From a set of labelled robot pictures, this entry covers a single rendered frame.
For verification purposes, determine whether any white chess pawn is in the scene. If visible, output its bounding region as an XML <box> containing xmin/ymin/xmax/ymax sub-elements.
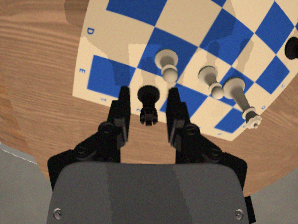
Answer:
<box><xmin>155</xmin><ymin>48</ymin><xmax>178</xmax><ymax>83</ymax></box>
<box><xmin>198</xmin><ymin>66</ymin><xmax>224</xmax><ymax>99</ymax></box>

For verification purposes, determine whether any white chess piece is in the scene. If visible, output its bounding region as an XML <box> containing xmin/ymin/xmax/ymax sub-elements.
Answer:
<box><xmin>222</xmin><ymin>77</ymin><xmax>262</xmax><ymax>129</ymax></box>

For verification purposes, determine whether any blue and cream chessboard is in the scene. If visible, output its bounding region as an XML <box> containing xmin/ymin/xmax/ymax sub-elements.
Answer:
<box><xmin>73</xmin><ymin>0</ymin><xmax>298</xmax><ymax>141</ymax></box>

